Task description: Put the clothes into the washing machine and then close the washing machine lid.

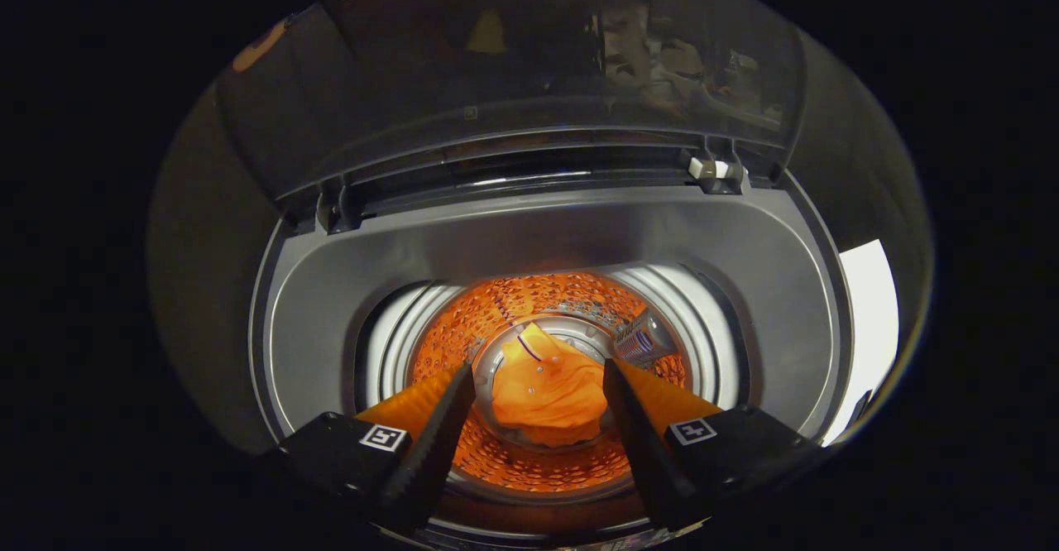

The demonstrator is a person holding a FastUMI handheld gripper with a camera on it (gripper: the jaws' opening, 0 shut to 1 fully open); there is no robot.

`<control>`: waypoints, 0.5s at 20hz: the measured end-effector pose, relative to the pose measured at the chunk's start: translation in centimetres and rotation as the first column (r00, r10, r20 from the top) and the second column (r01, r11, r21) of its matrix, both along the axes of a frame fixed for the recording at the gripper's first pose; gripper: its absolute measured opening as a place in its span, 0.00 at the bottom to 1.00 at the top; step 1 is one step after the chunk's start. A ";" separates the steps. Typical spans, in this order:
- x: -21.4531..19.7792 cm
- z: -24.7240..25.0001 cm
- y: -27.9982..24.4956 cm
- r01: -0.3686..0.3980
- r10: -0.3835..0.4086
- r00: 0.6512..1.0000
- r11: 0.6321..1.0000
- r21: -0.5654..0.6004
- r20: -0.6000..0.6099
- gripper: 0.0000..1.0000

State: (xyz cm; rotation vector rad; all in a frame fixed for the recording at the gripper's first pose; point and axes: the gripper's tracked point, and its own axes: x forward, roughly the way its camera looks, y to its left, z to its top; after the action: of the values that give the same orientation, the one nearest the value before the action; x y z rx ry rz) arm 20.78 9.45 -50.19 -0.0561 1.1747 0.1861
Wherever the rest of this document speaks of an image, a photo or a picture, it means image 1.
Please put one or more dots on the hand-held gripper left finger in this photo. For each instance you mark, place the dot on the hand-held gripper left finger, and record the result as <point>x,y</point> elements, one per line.
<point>438,443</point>

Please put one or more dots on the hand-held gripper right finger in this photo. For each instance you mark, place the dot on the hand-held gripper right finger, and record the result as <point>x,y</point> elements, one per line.
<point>641,443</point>

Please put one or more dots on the white slab stack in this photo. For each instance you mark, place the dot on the white slab stack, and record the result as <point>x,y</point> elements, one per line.
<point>869,328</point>

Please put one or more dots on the yellow polo shirt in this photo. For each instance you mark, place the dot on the yellow polo shirt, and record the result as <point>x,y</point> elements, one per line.
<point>550,394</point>

